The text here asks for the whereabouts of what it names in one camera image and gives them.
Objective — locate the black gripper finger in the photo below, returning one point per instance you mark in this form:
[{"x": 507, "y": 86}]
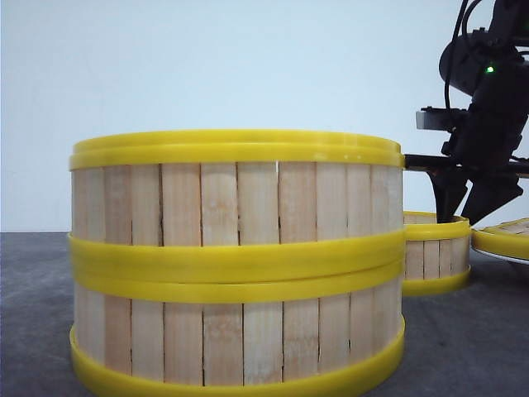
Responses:
[
  {"x": 489, "y": 193},
  {"x": 449, "y": 187}
]

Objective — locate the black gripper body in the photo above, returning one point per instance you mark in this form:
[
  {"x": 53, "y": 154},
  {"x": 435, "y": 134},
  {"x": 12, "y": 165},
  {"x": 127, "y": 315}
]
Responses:
[{"x": 494, "y": 73}]

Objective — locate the bamboo steamer lid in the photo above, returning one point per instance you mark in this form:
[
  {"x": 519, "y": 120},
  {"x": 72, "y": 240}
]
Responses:
[{"x": 509, "y": 239}]

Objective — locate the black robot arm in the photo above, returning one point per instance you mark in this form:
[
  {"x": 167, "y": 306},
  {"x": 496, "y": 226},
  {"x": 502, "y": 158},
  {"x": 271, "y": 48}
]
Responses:
[{"x": 509, "y": 17}]

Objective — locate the white plate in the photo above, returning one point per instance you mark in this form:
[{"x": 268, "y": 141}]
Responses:
[{"x": 510, "y": 259}]

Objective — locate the front bamboo steamer basket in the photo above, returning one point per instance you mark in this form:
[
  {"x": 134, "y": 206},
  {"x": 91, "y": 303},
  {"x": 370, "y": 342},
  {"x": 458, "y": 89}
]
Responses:
[{"x": 342, "y": 345}]

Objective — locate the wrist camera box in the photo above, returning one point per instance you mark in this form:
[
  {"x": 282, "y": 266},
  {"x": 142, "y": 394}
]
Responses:
[{"x": 440, "y": 119}]

